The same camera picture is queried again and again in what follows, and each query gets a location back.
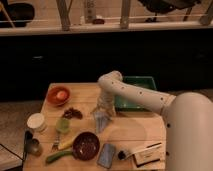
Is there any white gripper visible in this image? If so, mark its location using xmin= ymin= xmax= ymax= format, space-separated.
xmin=97 ymin=90 xmax=116 ymax=116

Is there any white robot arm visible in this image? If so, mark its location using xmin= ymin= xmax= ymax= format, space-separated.
xmin=98 ymin=71 xmax=213 ymax=171

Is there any green plastic tray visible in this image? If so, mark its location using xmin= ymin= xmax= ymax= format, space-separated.
xmin=114 ymin=76 xmax=156 ymax=112

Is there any dark red dried fruit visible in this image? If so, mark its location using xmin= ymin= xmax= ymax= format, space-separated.
xmin=63 ymin=108 xmax=83 ymax=119

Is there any egg in bowl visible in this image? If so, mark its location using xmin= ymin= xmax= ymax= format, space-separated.
xmin=56 ymin=91 xmax=66 ymax=100

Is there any orange bowl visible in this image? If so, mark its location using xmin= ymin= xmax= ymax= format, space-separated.
xmin=46 ymin=86 xmax=70 ymax=106

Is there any green plastic cup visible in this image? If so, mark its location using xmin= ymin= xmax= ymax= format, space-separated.
xmin=56 ymin=118 xmax=69 ymax=134

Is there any blue sponge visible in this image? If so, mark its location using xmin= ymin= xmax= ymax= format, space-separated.
xmin=97 ymin=143 xmax=116 ymax=169

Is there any white lidded jar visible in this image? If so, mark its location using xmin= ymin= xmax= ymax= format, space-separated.
xmin=27 ymin=113 xmax=46 ymax=132

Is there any tan box with black pen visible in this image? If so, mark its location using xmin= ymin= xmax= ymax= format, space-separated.
xmin=133 ymin=150 xmax=161 ymax=167

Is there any dark red object on floor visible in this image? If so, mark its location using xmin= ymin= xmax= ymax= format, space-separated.
xmin=92 ymin=19 xmax=105 ymax=24

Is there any black office chair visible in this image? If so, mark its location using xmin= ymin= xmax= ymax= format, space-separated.
xmin=0 ymin=0 xmax=35 ymax=28

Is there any dark red pan green handle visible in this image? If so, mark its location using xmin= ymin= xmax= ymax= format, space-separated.
xmin=45 ymin=132 xmax=100 ymax=164

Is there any black-headed brush white handle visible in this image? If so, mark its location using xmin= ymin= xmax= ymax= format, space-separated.
xmin=117 ymin=143 xmax=162 ymax=160

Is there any fork with yellow handle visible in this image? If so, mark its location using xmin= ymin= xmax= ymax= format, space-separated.
xmin=51 ymin=132 xmax=74 ymax=151

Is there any metal ladle black handle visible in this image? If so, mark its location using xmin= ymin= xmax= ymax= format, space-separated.
xmin=23 ymin=131 xmax=43 ymax=158

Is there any black cable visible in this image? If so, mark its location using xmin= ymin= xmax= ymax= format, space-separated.
xmin=0 ymin=143 xmax=24 ymax=161

